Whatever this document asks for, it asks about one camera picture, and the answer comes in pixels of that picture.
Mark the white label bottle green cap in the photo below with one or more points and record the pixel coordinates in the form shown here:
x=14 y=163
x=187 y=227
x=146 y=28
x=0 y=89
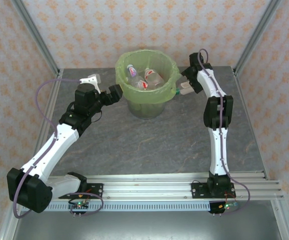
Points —
x=185 y=91

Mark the large ribbed clear plastic bottle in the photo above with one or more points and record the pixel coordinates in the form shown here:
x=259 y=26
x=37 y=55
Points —
x=154 y=77

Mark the clear bottle pink label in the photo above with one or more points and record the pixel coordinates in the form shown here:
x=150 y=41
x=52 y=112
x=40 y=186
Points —
x=132 y=72

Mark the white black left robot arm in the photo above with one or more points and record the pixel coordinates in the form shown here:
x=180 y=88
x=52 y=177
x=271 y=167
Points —
x=59 y=147

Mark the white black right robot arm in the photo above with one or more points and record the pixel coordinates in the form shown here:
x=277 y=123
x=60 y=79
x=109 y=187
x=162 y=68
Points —
x=214 y=155

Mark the green plastic bin liner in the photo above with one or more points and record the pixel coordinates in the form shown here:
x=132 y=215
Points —
x=124 y=85

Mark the clear plastic waste bin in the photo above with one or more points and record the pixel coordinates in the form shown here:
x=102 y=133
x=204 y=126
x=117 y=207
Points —
x=147 y=111

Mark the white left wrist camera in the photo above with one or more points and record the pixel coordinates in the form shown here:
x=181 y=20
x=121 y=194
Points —
x=89 y=80

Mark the aluminium frame post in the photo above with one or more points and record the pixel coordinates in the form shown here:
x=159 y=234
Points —
x=258 y=32
x=35 y=32

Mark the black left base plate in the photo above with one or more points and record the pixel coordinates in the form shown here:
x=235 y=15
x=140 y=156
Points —
x=94 y=190

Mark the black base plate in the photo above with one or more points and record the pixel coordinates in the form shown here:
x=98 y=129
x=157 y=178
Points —
x=199 y=190
x=94 y=190

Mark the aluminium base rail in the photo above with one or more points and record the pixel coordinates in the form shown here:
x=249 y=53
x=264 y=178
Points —
x=147 y=187

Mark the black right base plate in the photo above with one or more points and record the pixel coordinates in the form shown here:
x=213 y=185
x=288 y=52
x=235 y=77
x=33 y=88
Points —
x=199 y=190

